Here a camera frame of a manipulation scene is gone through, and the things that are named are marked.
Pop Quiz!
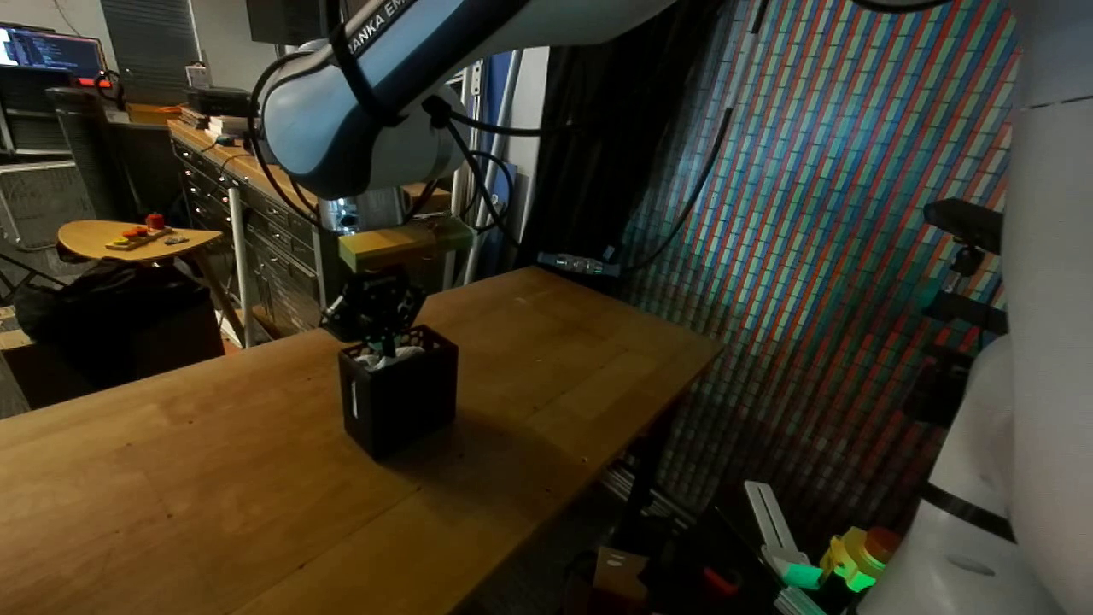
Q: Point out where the yellowish wrist camera block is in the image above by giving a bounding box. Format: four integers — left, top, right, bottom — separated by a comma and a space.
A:
336, 215, 478, 275

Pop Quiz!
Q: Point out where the round wooden stool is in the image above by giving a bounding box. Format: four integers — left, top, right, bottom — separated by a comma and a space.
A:
53, 215, 226, 266

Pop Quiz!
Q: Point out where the red hand tool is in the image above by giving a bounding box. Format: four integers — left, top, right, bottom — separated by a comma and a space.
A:
105, 210, 182, 252

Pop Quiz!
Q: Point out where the lit computer monitor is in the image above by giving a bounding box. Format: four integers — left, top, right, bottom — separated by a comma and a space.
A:
0, 23, 108, 79

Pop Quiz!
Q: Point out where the wooden workbench with drawers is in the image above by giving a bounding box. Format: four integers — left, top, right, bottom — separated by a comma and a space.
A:
168, 118, 345, 339

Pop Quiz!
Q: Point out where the small red object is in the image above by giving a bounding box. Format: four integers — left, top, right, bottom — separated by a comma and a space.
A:
697, 564, 746, 603

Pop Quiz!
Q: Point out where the green plastic piece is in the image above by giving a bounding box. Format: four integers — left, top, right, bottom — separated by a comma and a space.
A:
779, 553, 828, 594

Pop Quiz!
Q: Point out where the small black perforated basket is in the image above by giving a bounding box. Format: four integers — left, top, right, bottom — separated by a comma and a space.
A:
336, 324, 461, 462

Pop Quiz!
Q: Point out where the white plastic bar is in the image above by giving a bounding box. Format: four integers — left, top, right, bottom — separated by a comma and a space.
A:
742, 478, 813, 564

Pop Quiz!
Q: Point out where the black camera stand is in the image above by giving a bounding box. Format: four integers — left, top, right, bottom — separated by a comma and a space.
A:
901, 242, 1012, 434

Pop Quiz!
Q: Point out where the yellow green toy block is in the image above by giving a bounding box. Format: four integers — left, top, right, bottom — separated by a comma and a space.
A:
815, 523, 901, 594

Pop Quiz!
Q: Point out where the black stereo camera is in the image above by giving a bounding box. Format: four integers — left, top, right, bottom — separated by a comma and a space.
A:
920, 200, 1008, 261

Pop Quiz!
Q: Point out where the flat black case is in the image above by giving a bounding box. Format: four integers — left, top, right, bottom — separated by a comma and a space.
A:
184, 85, 264, 120

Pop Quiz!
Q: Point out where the patterned backdrop screen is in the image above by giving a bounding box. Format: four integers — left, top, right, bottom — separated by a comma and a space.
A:
611, 0, 1020, 540

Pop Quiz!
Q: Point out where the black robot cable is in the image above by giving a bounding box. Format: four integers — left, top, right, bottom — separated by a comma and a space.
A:
242, 49, 746, 284

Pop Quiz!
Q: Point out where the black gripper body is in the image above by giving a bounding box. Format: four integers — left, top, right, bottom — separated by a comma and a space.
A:
322, 266, 430, 342

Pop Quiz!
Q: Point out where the small brown cardboard box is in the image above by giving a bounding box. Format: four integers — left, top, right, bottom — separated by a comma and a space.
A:
592, 544, 652, 608

